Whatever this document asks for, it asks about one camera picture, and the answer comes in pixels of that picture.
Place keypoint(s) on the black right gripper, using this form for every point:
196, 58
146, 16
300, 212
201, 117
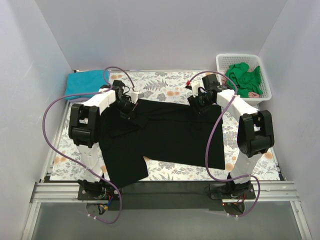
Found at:
196, 107

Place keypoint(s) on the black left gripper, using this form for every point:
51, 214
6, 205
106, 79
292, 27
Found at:
126, 114

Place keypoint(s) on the black t shirt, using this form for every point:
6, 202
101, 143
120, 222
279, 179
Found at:
161, 131

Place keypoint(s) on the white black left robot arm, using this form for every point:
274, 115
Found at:
85, 128

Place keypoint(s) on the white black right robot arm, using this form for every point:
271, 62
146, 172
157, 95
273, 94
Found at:
255, 134

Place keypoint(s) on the white plastic laundry basket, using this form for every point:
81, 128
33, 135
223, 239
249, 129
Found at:
223, 61

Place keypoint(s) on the green t shirt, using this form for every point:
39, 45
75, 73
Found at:
247, 82

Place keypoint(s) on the folded teal t shirt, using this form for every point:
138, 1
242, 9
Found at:
84, 82

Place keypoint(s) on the floral patterned table mat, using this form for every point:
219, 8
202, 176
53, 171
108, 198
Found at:
128, 129

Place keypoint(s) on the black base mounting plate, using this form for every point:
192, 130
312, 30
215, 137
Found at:
165, 195

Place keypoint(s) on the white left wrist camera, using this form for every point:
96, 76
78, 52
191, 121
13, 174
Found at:
135, 95

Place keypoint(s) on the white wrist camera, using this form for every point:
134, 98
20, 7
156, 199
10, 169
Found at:
194, 87
135, 95

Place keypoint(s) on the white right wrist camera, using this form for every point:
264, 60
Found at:
194, 87

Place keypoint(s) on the aluminium frame rail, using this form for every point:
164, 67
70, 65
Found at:
67, 192

